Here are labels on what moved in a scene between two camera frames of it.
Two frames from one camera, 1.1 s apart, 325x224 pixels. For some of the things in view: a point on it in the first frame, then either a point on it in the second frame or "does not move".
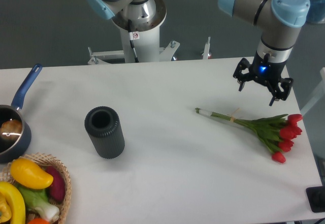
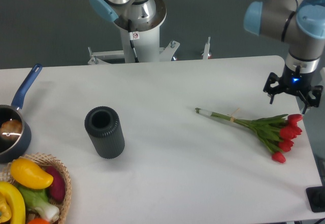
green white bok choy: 37,199 does not move
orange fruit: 37,221 does not move
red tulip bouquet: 277,132 does not move
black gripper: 269,72 → 295,82
